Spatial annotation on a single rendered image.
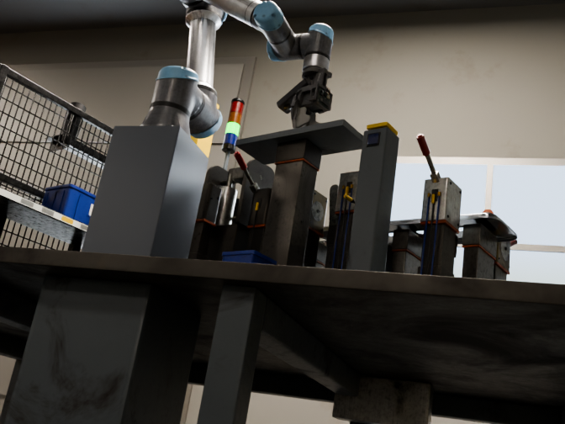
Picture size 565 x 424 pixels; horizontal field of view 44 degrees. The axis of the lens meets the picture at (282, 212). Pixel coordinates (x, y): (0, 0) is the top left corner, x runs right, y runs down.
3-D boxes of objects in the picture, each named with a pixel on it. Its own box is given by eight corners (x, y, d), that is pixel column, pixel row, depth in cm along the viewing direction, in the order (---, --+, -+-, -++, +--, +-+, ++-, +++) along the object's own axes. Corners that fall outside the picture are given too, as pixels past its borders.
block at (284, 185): (299, 306, 180) (323, 150, 195) (281, 298, 174) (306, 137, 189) (269, 306, 186) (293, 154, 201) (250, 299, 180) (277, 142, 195)
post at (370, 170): (383, 305, 165) (401, 139, 180) (367, 297, 159) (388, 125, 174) (356, 305, 169) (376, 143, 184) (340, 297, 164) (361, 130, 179)
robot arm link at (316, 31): (311, 38, 212) (338, 35, 208) (306, 69, 208) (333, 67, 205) (303, 22, 205) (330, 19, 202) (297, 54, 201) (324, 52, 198)
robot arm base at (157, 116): (176, 129, 186) (182, 97, 189) (126, 129, 191) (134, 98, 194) (198, 154, 199) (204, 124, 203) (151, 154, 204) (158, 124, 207)
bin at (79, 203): (124, 243, 276) (131, 213, 280) (61, 215, 254) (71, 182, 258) (97, 245, 286) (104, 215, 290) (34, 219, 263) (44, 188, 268)
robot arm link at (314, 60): (298, 57, 203) (315, 71, 208) (296, 71, 201) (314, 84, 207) (319, 50, 198) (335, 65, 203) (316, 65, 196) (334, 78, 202)
